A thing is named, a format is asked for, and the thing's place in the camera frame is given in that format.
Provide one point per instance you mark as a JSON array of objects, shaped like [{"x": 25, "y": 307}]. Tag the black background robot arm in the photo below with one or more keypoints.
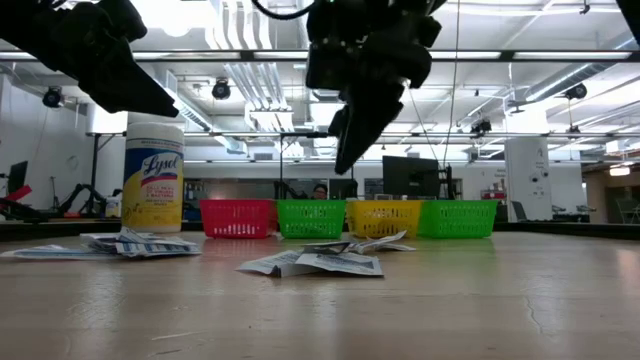
[
  {"x": 80, "y": 190},
  {"x": 287, "y": 191}
]

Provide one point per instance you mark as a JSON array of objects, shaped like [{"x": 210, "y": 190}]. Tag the person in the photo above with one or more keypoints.
[{"x": 320, "y": 191}]

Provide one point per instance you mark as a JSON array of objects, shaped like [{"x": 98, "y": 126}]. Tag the small black monitor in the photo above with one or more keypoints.
[{"x": 17, "y": 175}]

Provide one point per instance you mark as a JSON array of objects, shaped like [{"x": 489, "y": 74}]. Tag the black upright pole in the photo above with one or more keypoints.
[{"x": 94, "y": 170}]

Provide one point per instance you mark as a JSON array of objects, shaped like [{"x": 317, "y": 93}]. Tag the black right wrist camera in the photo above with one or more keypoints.
[{"x": 325, "y": 65}]

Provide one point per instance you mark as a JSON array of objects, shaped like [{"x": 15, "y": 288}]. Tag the white blue wipe packet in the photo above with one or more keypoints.
[
  {"x": 385, "y": 242},
  {"x": 345, "y": 264},
  {"x": 325, "y": 246},
  {"x": 267, "y": 263}
]

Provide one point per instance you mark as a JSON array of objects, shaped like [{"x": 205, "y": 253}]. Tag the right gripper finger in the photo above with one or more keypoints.
[
  {"x": 339, "y": 124},
  {"x": 370, "y": 120}
]

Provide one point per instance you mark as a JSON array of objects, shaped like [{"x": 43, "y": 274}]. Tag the white square pillar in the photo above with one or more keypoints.
[{"x": 525, "y": 165}]

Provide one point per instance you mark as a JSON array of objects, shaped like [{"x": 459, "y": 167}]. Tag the black ceiling spotlight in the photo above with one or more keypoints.
[
  {"x": 481, "y": 126},
  {"x": 576, "y": 91},
  {"x": 52, "y": 97},
  {"x": 221, "y": 90}
]

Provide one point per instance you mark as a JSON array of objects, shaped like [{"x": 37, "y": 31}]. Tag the grey office chair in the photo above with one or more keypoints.
[{"x": 519, "y": 210}]

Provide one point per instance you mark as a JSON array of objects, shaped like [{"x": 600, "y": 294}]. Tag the black computer monitor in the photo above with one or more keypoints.
[{"x": 410, "y": 177}]

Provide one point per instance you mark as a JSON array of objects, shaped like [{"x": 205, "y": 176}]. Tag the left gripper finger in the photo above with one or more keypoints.
[{"x": 130, "y": 90}]

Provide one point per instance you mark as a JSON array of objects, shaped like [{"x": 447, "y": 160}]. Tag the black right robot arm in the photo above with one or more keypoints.
[{"x": 632, "y": 10}]

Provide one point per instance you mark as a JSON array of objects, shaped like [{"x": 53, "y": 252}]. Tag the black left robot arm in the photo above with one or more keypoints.
[{"x": 20, "y": 25}]

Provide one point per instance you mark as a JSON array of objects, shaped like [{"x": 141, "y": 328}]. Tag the black background rig frame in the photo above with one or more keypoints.
[{"x": 300, "y": 134}]

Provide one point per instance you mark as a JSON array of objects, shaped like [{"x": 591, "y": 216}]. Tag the green plastic basket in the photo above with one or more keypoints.
[
  {"x": 310, "y": 217},
  {"x": 457, "y": 217}
]

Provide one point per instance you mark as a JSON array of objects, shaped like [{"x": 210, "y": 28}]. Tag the yellow Lysol wipes canister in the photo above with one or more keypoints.
[{"x": 152, "y": 185}]

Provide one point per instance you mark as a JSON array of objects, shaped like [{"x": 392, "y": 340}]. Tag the yellow plastic basket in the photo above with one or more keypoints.
[{"x": 385, "y": 217}]

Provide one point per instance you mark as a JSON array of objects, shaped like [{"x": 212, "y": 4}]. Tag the red plastic basket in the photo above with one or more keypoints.
[{"x": 235, "y": 217}]

